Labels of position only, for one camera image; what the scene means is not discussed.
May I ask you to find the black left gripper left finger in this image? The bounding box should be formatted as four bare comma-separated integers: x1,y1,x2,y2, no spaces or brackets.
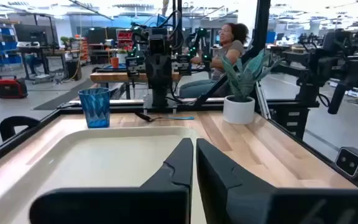
29,138,195,224

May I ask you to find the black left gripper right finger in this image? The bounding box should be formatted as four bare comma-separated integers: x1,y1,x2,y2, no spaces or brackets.
196,138,358,224

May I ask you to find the teal-handled metal spoon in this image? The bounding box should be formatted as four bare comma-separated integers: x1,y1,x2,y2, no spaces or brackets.
137,112,195,123

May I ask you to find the blue faceted plastic cup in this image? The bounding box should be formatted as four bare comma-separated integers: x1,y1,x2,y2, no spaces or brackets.
78,87,111,129

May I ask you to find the beige plastic tray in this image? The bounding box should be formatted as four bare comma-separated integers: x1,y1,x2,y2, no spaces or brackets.
0,126,202,224

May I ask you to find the wooden workbench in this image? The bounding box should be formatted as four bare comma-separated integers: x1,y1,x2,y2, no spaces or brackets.
90,72,183,84

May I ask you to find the person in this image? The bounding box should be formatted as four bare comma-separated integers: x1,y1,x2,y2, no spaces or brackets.
178,22,250,99

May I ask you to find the black waste bin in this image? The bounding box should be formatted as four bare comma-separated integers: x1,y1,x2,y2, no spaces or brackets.
65,58,83,81

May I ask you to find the green leafy plant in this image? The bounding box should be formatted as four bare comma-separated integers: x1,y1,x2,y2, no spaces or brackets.
218,48,284,103

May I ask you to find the white round plant pot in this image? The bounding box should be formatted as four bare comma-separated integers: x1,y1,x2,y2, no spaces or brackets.
223,95,256,126

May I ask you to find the dark floor mat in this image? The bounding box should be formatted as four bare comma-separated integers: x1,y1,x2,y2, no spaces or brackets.
32,78,96,111

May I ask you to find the black work desk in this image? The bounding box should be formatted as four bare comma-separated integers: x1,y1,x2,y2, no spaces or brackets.
16,45,82,85

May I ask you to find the black monitor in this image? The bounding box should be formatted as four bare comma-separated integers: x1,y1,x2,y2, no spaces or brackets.
13,24,48,47

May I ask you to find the red and black case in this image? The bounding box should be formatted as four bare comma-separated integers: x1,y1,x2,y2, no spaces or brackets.
0,75,29,100

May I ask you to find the black aluminium table frame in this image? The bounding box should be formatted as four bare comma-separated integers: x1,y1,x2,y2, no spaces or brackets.
0,0,358,190

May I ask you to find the black table-level camera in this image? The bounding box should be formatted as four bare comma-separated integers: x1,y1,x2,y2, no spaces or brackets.
334,146,358,180

